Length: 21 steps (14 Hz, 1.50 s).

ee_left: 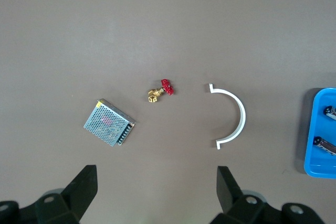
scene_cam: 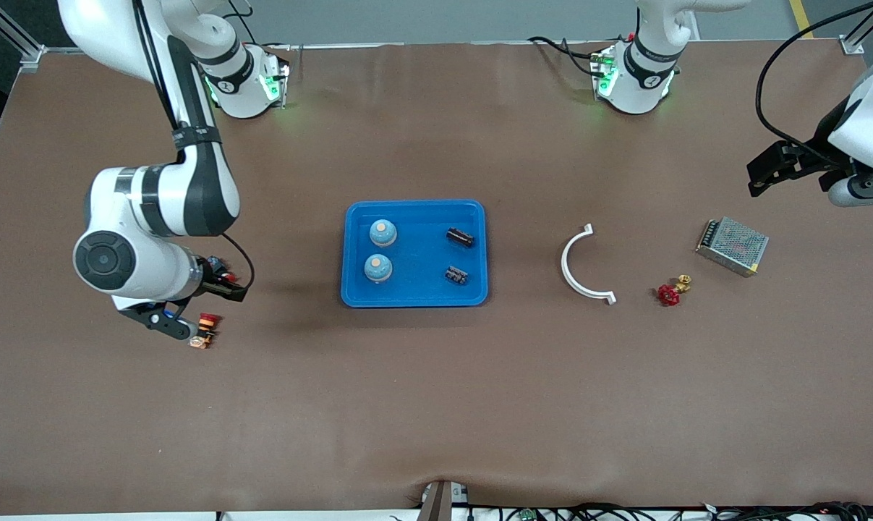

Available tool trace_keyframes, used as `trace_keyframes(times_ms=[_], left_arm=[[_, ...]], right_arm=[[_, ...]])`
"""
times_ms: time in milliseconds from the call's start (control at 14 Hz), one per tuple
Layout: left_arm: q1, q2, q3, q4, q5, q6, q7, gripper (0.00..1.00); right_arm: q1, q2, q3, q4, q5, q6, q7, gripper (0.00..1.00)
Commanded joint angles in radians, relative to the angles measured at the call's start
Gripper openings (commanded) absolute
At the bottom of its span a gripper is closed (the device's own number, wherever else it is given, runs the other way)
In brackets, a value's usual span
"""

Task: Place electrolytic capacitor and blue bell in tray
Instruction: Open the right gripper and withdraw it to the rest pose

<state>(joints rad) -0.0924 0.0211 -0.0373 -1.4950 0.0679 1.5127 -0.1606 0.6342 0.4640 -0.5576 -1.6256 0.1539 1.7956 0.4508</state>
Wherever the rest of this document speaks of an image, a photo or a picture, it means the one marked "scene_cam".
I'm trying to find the blue plastic tray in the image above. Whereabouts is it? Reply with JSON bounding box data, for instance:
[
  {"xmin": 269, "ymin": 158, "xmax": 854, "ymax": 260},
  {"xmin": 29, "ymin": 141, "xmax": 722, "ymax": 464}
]
[{"xmin": 341, "ymin": 200, "xmax": 489, "ymax": 308}]

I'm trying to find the metal mesh power supply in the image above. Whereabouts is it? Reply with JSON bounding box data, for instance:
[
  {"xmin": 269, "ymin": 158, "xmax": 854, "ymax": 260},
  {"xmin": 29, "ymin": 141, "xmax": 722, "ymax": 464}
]
[{"xmin": 695, "ymin": 216, "xmax": 770, "ymax": 278}]

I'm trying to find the yellow floor tape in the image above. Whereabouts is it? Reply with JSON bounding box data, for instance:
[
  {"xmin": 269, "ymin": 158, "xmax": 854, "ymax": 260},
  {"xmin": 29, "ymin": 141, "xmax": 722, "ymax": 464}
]
[{"xmin": 789, "ymin": 0, "xmax": 815, "ymax": 40}]

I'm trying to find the red push button switch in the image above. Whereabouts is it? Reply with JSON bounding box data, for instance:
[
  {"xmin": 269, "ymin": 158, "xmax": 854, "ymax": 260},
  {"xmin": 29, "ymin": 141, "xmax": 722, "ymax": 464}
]
[{"xmin": 203, "ymin": 255, "xmax": 237, "ymax": 284}]

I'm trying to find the red orange emergency stop switch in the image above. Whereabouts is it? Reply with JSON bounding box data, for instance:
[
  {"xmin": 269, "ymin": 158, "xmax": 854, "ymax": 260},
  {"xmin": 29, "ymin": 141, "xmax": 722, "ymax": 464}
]
[{"xmin": 190, "ymin": 313, "xmax": 222, "ymax": 350}]

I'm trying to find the red handle brass valve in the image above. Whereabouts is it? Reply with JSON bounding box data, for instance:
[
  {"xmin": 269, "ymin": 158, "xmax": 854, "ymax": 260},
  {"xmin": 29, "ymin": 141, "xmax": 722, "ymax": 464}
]
[{"xmin": 657, "ymin": 274, "xmax": 693, "ymax": 308}]

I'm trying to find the white curved plastic bracket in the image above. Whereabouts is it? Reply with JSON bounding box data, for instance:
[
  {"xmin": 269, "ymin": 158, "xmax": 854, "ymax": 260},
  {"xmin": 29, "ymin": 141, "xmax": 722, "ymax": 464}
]
[{"xmin": 560, "ymin": 224, "xmax": 617, "ymax": 305}]

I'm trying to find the black left base cable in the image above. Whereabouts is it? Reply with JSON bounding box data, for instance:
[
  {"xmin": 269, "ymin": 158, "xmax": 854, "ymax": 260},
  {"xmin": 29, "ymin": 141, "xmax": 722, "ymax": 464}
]
[{"xmin": 529, "ymin": 35, "xmax": 610, "ymax": 79}]

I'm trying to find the black base cable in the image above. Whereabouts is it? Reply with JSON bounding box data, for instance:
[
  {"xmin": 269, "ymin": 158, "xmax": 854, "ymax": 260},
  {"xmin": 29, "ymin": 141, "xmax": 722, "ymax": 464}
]
[
  {"xmin": 223, "ymin": 0, "xmax": 296, "ymax": 53},
  {"xmin": 529, "ymin": 35, "xmax": 610, "ymax": 79}
]

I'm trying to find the black right base cable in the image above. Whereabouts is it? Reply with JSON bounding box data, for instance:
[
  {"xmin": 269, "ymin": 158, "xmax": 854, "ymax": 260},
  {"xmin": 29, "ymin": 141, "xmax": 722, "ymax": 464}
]
[{"xmin": 223, "ymin": 0, "xmax": 296, "ymax": 53}]

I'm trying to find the aluminium table edge rail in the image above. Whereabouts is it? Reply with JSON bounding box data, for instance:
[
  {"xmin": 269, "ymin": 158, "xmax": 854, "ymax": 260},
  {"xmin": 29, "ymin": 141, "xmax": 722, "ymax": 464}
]
[{"xmin": 44, "ymin": 41, "xmax": 842, "ymax": 54}]

